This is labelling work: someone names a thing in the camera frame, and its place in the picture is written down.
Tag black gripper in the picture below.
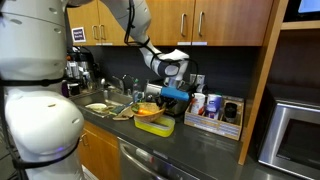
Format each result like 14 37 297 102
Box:
155 95 184 113

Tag orange carrot with green top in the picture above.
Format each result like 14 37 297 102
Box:
132 103 155 117

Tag yellow plastic container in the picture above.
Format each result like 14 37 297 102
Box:
133 114 176 138

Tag chrome toaster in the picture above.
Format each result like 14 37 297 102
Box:
144 81 192 117

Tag clear bottle green cap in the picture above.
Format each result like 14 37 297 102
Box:
132 78 140 96

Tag red white paper cups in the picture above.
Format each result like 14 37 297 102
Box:
190 92 207 116

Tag blue green sponge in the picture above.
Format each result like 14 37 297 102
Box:
109 103 126 116

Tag chrome faucet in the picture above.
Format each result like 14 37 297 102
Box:
110 75 126 97

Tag blue white carton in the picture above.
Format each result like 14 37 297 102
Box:
205 93 223 120

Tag stainless steel sink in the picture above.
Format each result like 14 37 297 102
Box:
69 88 135 118

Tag white dishwasher sticker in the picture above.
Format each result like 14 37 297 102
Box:
135 147 155 163

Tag wooden organizer tray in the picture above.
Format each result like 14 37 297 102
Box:
183 94 245 142

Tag white plate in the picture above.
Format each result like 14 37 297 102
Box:
84 102 109 113

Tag stainless steel dishwasher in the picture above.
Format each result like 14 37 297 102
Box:
117 136 204 180

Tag black round canister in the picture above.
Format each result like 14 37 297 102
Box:
223 101 240 125

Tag glass coffee carafe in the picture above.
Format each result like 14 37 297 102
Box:
79 59 98 92

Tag wooden lower cabinet door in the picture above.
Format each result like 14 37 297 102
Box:
77 119 122 180

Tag wooden cabinet door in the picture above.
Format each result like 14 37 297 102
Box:
97 0 136 47
145 0 196 47
66 0 100 47
193 0 275 47
77 119 122 180

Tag wooden upper cabinet door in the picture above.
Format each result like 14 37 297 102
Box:
193 0 275 47
66 0 100 47
97 0 136 47
145 0 196 47

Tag black mug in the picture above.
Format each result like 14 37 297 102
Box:
68 83 82 98

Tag black silver coffee machine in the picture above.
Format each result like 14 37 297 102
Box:
64 46 84 98

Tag dark purple metal cup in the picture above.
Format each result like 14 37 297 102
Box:
60 79 70 99

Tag wooden cabinet side panel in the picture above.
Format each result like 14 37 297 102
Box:
237 0 290 167

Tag purple framed sign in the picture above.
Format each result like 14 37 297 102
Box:
71 26 87 44

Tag stainless steel microwave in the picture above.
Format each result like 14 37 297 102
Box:
257 99 320 180

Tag wooden shelf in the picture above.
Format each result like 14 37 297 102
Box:
280 19 320 32

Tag bright screen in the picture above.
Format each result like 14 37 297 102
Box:
297 0 320 15

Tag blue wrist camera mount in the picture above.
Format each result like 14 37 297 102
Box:
160 86 191 102

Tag white wall outlet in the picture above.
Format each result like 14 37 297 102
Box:
189 73 206 86

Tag silver dishwasher handle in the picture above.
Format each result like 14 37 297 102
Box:
119 142 171 180

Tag silver cabinet handle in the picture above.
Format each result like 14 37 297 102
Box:
198 11 205 37
180 12 188 38
99 24 107 41
92 24 100 42
80 132 90 148

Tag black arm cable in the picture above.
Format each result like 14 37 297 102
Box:
123 0 200 98

